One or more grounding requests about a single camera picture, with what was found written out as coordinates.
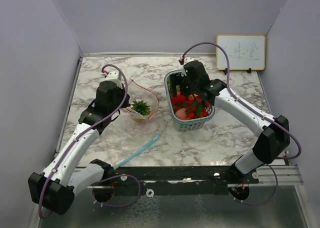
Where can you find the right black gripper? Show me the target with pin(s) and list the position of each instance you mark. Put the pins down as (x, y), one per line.
(177, 79)

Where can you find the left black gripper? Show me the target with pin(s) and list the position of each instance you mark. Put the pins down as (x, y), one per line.
(126, 103)

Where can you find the orange toy pineapple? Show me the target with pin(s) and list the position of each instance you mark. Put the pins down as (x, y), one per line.
(140, 111)

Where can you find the clear zip top bag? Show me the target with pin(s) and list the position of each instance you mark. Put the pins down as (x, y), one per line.
(138, 92)

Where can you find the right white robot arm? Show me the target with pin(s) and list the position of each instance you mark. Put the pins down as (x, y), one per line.
(271, 132)

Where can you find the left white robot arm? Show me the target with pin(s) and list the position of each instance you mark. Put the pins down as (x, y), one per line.
(56, 187)

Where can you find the yellow toy pepper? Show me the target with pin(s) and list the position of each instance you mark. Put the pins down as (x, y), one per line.
(192, 97)

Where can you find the pink toy peach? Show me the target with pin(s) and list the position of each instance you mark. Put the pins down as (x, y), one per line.
(181, 114)

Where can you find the red toy strawberries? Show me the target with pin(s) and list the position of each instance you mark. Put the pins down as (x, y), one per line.
(195, 109)

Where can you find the light blue plastic basket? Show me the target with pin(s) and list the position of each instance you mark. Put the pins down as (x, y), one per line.
(183, 125)

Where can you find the blue plastic strip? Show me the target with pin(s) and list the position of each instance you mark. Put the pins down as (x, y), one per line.
(138, 152)

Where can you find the small whiteboard with stand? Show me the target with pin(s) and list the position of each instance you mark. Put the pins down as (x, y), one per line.
(246, 52)

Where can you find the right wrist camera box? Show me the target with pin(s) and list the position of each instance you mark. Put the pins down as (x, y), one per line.
(184, 61)

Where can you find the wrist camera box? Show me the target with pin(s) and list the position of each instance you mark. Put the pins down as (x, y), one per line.
(113, 75)
(184, 61)

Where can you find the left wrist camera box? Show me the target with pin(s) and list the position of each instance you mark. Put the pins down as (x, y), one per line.
(113, 75)

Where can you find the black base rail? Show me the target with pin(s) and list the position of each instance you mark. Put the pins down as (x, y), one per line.
(169, 181)

